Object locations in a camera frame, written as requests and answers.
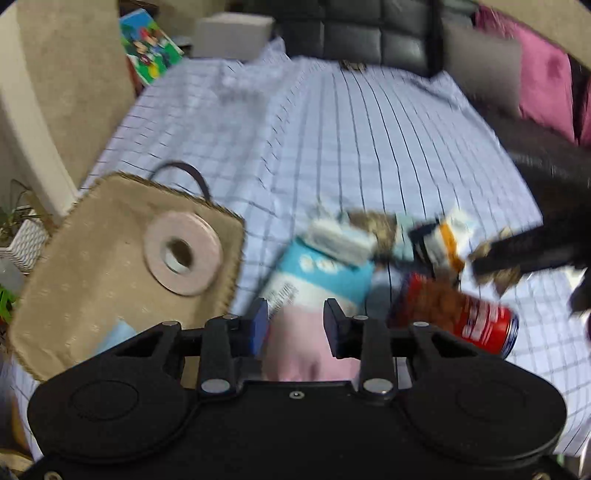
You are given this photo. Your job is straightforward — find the pink drawstring pouch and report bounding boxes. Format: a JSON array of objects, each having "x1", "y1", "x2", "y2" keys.
[{"x1": 262, "y1": 304, "x2": 360, "y2": 382}]

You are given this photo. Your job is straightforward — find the white pocket tissue pack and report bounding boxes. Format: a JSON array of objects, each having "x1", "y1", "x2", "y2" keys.
[{"x1": 303, "y1": 218, "x2": 378, "y2": 267}]

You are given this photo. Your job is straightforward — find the light blue face mask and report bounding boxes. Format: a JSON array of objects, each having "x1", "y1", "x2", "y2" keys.
[{"x1": 95, "y1": 319, "x2": 137, "y2": 355}]

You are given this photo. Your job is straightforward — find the red biscuit can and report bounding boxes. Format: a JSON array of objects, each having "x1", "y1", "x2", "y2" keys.
[{"x1": 388, "y1": 273, "x2": 519, "y2": 358}]

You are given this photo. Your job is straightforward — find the blue white cleansing towel pack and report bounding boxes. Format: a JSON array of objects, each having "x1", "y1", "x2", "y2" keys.
[{"x1": 259, "y1": 239, "x2": 375, "y2": 316}]

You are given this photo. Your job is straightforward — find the fabric-lined woven basket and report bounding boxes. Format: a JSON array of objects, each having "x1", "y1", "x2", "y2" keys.
[{"x1": 9, "y1": 172, "x2": 245, "y2": 382}]

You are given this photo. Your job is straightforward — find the pink cushion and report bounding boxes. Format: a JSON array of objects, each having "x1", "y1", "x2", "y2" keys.
[{"x1": 476, "y1": 6, "x2": 590, "y2": 148}]

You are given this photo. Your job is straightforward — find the grey cushion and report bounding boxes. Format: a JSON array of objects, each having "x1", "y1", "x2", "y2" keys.
[{"x1": 444, "y1": 21, "x2": 522, "y2": 117}]

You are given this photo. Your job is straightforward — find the blue grid checked tablecloth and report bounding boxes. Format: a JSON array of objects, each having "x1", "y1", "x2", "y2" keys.
[{"x1": 8, "y1": 36, "x2": 591, "y2": 458}]

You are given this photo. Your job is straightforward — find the white planter with plant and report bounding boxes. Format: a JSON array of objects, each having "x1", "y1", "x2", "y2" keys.
[{"x1": 1, "y1": 178, "x2": 54, "y2": 275}]

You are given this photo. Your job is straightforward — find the small dark patterned hair clip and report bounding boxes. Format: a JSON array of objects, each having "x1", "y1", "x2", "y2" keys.
[{"x1": 339, "y1": 60, "x2": 367, "y2": 73}]

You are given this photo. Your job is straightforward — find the cartoon picture book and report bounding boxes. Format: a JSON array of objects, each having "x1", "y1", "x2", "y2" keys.
[{"x1": 119, "y1": 9, "x2": 183, "y2": 86}]

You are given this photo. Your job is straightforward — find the grey cardboard box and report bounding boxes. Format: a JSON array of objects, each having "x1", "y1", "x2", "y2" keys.
[{"x1": 190, "y1": 12, "x2": 274, "y2": 62}]

